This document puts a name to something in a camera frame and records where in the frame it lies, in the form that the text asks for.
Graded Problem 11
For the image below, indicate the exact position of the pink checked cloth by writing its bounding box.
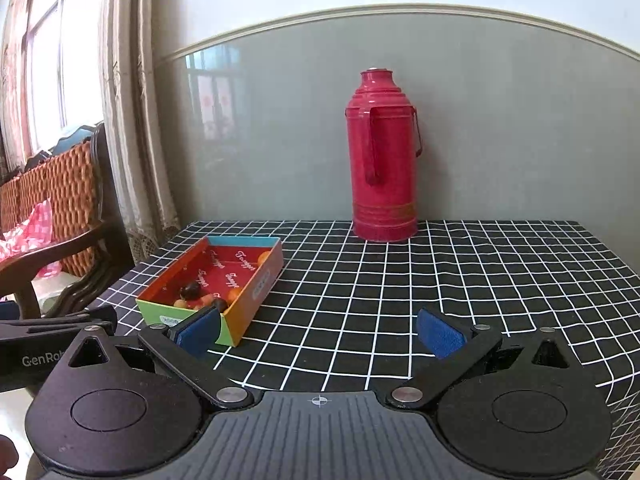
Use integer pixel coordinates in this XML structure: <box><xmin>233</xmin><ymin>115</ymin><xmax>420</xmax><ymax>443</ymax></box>
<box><xmin>0</xmin><ymin>198</ymin><xmax>64</xmax><ymax>279</ymax></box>

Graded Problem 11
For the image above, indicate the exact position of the beige lace curtain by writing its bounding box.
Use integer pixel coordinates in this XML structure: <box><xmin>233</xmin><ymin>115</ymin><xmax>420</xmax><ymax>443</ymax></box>
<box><xmin>97</xmin><ymin>0</ymin><xmax>182</xmax><ymax>266</ymax></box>

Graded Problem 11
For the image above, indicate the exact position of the wooden framed window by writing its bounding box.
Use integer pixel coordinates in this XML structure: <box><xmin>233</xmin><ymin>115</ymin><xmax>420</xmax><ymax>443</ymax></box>
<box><xmin>0</xmin><ymin>0</ymin><xmax>110</xmax><ymax>173</ymax></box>

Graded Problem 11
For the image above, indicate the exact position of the red thermos flask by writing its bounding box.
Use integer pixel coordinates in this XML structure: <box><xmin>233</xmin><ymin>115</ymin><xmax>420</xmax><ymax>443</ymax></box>
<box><xmin>344</xmin><ymin>67</ymin><xmax>424</xmax><ymax>243</ymax></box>

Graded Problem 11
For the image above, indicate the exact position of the black white checked tablecloth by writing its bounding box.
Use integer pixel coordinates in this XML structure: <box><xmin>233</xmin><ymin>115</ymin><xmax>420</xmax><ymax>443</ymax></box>
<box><xmin>92</xmin><ymin>219</ymin><xmax>640</xmax><ymax>480</ymax></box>

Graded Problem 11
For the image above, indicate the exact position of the colourful cardboard box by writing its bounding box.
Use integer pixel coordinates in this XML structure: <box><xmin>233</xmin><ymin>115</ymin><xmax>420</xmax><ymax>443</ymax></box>
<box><xmin>135</xmin><ymin>235</ymin><xmax>285</xmax><ymax>349</ymax></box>

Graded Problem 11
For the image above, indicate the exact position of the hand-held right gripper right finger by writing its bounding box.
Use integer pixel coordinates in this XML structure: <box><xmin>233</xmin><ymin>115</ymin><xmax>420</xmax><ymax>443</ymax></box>
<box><xmin>385</xmin><ymin>307</ymin><xmax>574</xmax><ymax>408</ymax></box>

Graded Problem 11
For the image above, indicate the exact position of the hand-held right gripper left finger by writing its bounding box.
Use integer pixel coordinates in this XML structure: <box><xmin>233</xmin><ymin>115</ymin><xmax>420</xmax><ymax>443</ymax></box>
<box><xmin>66</xmin><ymin>304</ymin><xmax>255</xmax><ymax>409</ymax></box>

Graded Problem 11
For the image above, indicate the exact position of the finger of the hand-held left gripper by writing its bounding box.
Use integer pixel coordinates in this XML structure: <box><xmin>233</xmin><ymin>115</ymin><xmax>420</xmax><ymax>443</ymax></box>
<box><xmin>0</xmin><ymin>306</ymin><xmax>119</xmax><ymax>345</ymax></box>

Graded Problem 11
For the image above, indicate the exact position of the dark wooden woven chair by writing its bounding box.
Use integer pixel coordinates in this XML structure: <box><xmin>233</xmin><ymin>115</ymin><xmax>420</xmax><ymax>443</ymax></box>
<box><xmin>0</xmin><ymin>122</ymin><xmax>137</xmax><ymax>319</ymax></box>

